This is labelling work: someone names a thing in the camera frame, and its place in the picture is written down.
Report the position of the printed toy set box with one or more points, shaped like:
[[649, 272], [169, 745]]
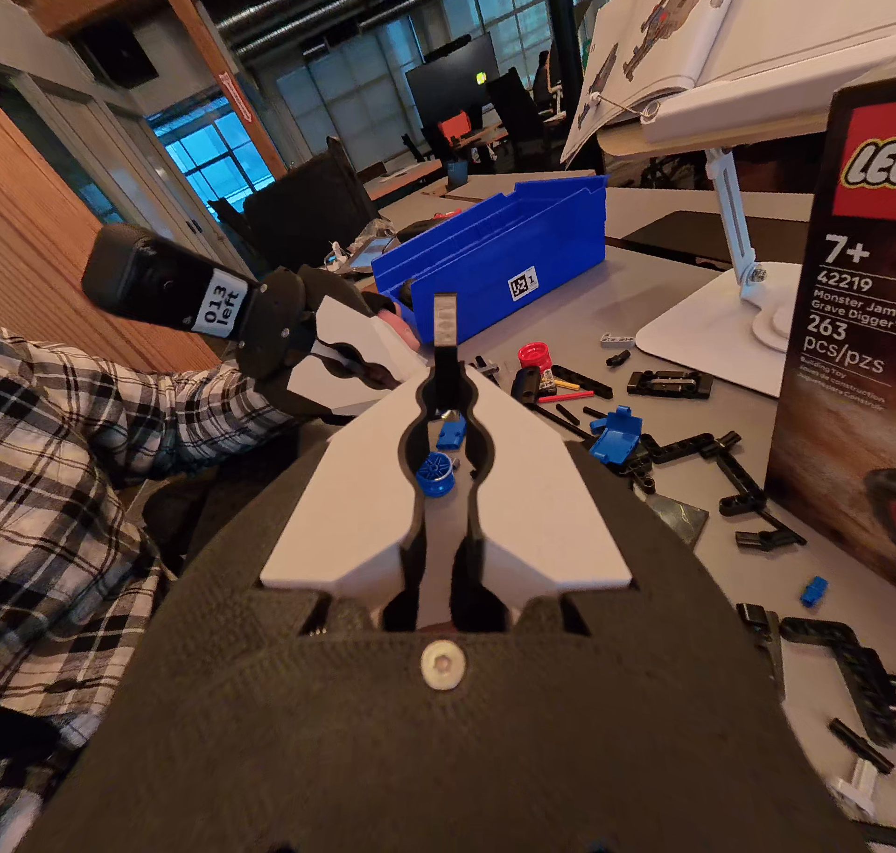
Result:
[[840, 342]]

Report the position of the black fabric chair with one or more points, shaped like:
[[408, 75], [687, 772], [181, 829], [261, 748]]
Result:
[[308, 202]]

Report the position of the long black toy beam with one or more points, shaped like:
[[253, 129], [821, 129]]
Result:
[[446, 370]]

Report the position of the black office chair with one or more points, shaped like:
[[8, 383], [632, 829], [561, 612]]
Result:
[[514, 114]]

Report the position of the blue tagged plastic bin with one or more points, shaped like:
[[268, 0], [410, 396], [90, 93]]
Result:
[[504, 251]]

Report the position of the black building column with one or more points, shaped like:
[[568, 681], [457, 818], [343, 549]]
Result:
[[560, 27]]

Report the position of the white toy piece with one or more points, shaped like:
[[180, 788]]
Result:
[[857, 788]]

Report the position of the black toy frame piece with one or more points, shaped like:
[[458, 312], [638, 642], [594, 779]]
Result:
[[668, 383]]

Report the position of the red toy wheel rim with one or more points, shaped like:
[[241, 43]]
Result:
[[535, 356]]

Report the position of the blue spoked toy wheel rim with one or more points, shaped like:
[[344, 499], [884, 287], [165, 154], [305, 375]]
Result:
[[434, 476]]

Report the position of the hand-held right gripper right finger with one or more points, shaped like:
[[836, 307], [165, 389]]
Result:
[[553, 517]]

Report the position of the short yellow toy axle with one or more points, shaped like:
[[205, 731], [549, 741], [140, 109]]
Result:
[[565, 382]]

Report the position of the person's left forearm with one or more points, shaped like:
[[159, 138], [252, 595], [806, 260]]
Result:
[[210, 412]]

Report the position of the red toy axle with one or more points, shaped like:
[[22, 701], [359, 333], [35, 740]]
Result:
[[564, 396]]

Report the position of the pile of black toy beams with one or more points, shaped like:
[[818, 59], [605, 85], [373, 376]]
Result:
[[682, 447]]

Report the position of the black square toy tile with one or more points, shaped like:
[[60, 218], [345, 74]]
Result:
[[682, 519]]

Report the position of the wooden beam red sign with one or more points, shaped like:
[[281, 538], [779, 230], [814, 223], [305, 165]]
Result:
[[224, 76]]

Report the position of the metal ventilation duct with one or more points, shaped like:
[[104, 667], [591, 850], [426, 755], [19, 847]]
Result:
[[350, 6]]

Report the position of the large black monitor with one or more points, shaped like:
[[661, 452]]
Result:
[[451, 79]]

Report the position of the black wall speaker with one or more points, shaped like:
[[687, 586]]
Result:
[[115, 55]]

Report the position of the grey cross toy connector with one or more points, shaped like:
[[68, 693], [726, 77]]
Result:
[[550, 377]]

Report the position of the person's left hand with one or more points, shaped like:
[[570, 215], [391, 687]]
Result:
[[402, 328]]

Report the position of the open instruction booklet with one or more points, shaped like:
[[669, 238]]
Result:
[[805, 13]]

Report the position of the person in plaid shirt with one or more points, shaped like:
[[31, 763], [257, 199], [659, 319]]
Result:
[[56, 517]]

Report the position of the blue toy fender panel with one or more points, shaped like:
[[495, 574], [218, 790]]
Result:
[[616, 438]]

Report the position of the blue rectangular toy panel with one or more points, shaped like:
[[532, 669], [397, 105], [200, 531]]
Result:
[[451, 434]]

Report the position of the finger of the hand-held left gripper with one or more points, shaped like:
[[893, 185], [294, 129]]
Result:
[[357, 331], [329, 387]]

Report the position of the small blue toy brick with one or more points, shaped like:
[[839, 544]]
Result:
[[814, 591]]

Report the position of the white book stand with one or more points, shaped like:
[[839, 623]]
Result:
[[714, 335]]

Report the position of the grey desk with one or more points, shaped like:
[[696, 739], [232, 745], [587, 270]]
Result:
[[735, 422]]

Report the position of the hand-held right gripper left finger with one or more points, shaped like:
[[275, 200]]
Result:
[[350, 517]]

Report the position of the small black toy connector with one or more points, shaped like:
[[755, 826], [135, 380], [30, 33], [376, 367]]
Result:
[[617, 358]]

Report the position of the black cylindrical toy piece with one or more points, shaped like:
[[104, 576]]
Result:
[[525, 382]]

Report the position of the small tablet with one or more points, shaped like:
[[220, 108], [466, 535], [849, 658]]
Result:
[[371, 251]]

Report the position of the small grey toy beam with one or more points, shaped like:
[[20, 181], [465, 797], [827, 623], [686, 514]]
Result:
[[617, 340]]

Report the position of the orange chair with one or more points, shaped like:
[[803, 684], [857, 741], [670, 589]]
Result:
[[453, 127]]

